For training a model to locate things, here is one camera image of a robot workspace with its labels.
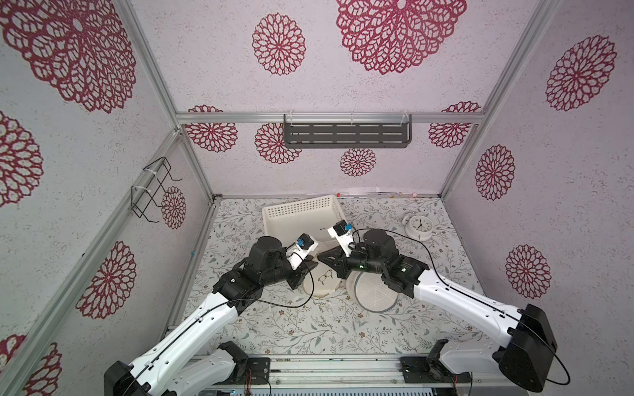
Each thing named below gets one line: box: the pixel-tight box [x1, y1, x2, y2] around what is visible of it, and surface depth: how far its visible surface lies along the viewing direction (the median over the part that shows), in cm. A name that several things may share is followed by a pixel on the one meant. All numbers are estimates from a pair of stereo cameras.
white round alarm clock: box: [401, 214, 435, 242], surface depth 106 cm
